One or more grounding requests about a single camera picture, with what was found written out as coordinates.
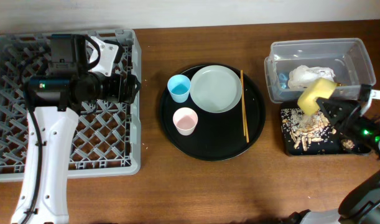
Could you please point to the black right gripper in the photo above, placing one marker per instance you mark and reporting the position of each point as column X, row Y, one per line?
column 342, row 114

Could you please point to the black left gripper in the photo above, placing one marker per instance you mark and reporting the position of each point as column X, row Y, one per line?
column 117, row 93

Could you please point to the yellow plastic bowl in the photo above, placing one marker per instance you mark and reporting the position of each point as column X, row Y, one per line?
column 320, row 88

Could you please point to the food scraps rice and peanuts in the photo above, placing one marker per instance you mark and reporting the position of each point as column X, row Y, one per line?
column 308, row 126

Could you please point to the white paper napkin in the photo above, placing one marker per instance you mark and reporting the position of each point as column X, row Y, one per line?
column 303, row 76

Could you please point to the light blue plastic cup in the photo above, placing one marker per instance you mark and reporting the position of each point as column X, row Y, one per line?
column 179, row 88

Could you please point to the pink plastic cup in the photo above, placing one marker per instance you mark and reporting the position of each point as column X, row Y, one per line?
column 185, row 120

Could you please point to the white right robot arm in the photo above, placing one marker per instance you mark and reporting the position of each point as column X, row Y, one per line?
column 361, row 205

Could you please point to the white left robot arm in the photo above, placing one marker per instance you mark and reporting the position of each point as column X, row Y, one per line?
column 80, row 69

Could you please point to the black rectangular food-waste tray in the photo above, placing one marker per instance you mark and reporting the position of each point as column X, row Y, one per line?
column 290, row 115

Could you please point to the clear plastic waste bin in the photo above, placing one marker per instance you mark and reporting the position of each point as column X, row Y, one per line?
column 347, row 57

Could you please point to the grey plastic dishwasher rack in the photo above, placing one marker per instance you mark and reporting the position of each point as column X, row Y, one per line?
column 107, row 140

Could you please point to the blue item in bin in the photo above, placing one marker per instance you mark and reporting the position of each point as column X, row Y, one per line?
column 283, row 80

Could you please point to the wooden chopstick right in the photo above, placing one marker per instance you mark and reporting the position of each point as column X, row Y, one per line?
column 246, row 124

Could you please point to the wooden chopstick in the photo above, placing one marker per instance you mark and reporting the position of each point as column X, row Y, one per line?
column 246, row 124
column 242, row 85

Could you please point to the grey round plate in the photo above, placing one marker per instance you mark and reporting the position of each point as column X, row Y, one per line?
column 215, row 89

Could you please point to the round black serving tray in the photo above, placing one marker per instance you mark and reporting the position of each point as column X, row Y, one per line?
column 217, row 136

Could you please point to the wooden chopstick left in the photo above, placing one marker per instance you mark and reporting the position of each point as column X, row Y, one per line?
column 242, row 85

